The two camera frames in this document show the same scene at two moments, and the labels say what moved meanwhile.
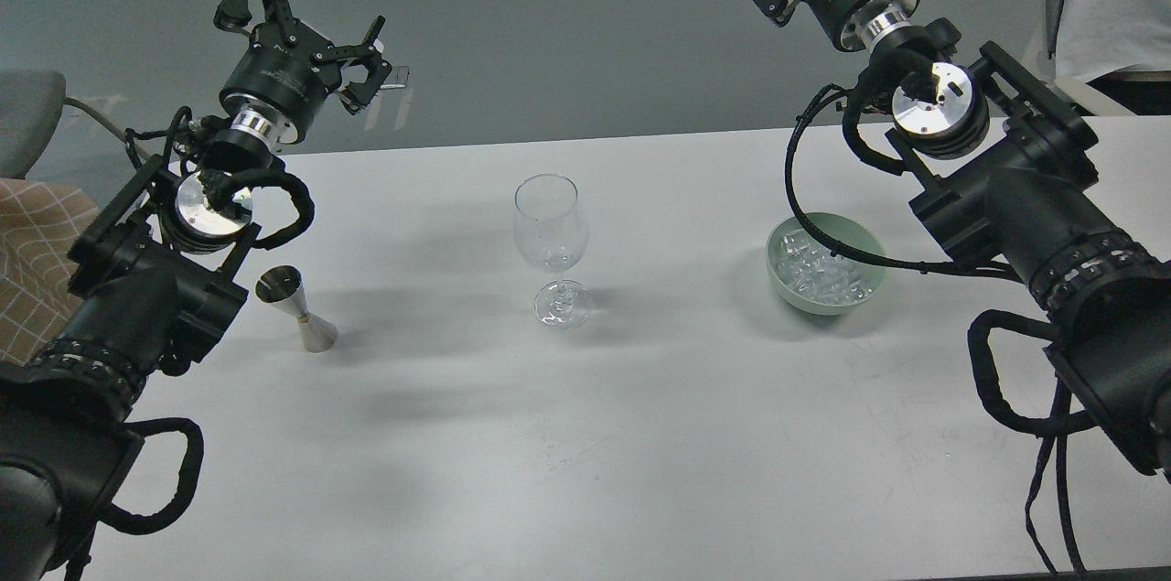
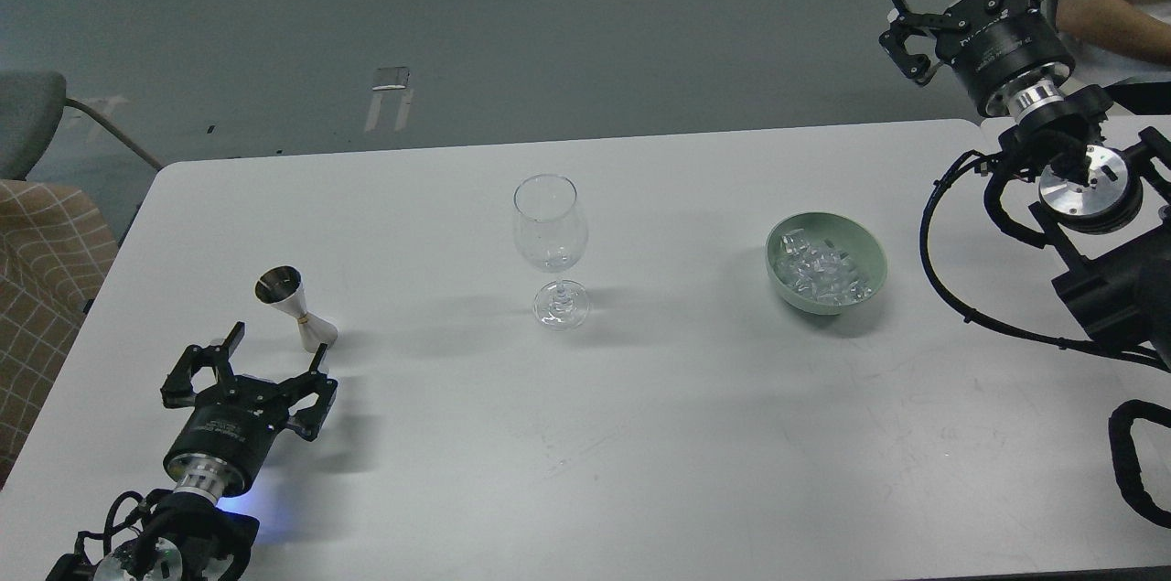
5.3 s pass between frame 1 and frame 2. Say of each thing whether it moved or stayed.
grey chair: stayed
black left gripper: moved
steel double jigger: stayed
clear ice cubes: stayed
